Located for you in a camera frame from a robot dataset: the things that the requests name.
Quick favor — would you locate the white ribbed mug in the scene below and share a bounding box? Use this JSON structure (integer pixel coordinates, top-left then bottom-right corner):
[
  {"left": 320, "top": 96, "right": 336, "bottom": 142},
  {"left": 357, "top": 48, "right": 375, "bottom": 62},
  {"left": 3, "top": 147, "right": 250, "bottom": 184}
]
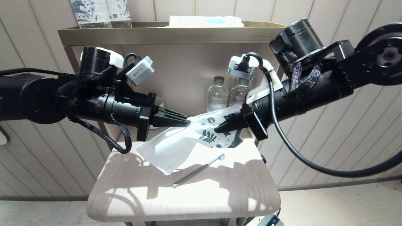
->
[{"left": 150, "top": 96, "right": 164, "bottom": 130}]

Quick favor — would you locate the white blue flat packet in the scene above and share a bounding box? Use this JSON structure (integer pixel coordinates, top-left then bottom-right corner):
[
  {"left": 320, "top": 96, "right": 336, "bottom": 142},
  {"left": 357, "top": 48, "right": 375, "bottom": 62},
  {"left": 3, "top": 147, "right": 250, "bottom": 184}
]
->
[{"left": 159, "top": 16, "right": 244, "bottom": 28}]

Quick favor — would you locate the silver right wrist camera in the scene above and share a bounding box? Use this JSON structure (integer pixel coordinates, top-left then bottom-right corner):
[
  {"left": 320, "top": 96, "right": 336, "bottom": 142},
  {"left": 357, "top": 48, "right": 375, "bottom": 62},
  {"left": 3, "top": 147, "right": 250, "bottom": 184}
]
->
[{"left": 228, "top": 55, "right": 259, "bottom": 80}]

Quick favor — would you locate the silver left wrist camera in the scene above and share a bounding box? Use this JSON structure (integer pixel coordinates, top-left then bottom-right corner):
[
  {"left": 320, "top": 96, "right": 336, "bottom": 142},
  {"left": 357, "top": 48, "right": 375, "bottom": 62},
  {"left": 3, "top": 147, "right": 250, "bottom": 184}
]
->
[{"left": 126, "top": 56, "right": 155, "bottom": 86}]

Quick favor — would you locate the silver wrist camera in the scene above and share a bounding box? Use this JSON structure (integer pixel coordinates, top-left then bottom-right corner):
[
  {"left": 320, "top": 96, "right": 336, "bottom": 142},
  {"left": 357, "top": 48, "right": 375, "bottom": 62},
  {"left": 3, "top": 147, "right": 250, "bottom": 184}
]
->
[
  {"left": 126, "top": 56, "right": 155, "bottom": 86},
  {"left": 228, "top": 55, "right": 259, "bottom": 80}
]

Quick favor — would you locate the grey toothbrush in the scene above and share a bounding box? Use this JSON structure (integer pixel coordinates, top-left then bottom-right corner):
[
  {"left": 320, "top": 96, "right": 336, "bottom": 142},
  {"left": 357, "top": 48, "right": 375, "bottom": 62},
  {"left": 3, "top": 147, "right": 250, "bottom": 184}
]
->
[{"left": 172, "top": 153, "right": 226, "bottom": 189}]

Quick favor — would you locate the white floral plastic bag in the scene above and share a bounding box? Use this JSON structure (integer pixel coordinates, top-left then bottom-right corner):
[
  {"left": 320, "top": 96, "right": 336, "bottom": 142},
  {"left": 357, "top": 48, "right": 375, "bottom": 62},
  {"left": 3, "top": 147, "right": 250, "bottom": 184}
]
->
[{"left": 136, "top": 105, "right": 244, "bottom": 175}]

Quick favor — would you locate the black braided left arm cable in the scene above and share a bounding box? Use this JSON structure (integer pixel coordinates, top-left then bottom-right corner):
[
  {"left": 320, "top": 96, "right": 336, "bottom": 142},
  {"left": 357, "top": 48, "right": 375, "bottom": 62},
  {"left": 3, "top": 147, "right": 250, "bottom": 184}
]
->
[{"left": 68, "top": 115, "right": 132, "bottom": 154}]

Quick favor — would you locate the blue floral print pouch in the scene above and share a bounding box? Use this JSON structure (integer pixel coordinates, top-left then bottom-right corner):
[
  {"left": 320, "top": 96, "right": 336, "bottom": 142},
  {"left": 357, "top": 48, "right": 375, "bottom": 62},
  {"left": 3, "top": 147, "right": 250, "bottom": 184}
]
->
[
  {"left": 105, "top": 0, "right": 132, "bottom": 29},
  {"left": 71, "top": 0, "right": 112, "bottom": 29}
]

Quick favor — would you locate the white right camera bracket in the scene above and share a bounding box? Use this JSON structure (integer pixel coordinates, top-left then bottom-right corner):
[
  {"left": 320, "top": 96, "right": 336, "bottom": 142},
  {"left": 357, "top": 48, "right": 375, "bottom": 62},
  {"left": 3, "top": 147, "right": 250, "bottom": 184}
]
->
[{"left": 246, "top": 59, "right": 285, "bottom": 105}]

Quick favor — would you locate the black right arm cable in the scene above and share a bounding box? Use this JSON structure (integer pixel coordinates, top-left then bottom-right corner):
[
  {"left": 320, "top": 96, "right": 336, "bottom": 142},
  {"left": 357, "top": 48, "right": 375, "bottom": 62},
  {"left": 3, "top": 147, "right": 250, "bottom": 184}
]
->
[{"left": 245, "top": 52, "right": 402, "bottom": 178}]

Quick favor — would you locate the white rounded wall fixture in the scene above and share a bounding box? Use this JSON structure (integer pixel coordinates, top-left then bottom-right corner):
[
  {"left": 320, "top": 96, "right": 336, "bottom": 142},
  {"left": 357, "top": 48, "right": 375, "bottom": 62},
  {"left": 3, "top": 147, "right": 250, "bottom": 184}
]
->
[{"left": 0, "top": 126, "right": 10, "bottom": 145}]

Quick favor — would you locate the grey blue floor device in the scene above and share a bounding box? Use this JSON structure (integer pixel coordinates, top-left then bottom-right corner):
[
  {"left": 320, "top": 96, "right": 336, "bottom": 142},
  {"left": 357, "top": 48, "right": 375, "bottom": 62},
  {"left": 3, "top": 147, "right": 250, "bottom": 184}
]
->
[{"left": 258, "top": 213, "right": 285, "bottom": 226}]

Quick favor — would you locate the beige wooden shelf cabinet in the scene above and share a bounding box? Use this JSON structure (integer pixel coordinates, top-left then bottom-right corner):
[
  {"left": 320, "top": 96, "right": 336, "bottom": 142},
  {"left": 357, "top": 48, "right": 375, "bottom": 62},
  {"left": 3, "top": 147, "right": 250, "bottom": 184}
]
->
[{"left": 58, "top": 21, "right": 299, "bottom": 226}]

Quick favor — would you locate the clear plastic water bottle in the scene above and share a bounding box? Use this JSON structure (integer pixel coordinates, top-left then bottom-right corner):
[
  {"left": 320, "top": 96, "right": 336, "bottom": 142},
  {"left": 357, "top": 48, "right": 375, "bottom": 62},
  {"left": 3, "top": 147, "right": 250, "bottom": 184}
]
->
[
  {"left": 206, "top": 76, "right": 229, "bottom": 112},
  {"left": 229, "top": 78, "right": 252, "bottom": 107}
]

